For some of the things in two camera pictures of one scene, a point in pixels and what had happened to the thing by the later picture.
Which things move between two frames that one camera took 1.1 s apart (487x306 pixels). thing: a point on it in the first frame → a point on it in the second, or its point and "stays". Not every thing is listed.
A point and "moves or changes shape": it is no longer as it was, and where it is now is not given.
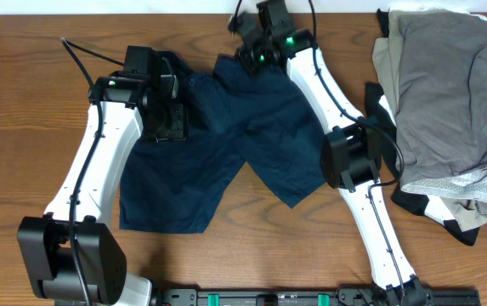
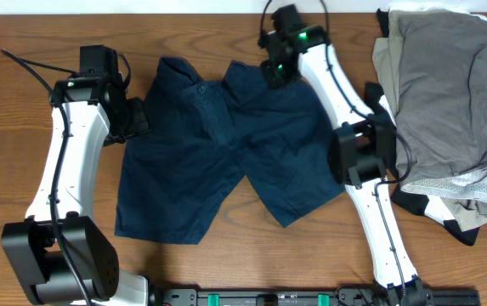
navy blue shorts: x=240 y=115 moves or changes shape
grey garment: x=455 y=106 stays
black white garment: x=427 y=203 stays
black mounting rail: x=319 y=297 stays
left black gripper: x=179 y=127 → x=141 y=121
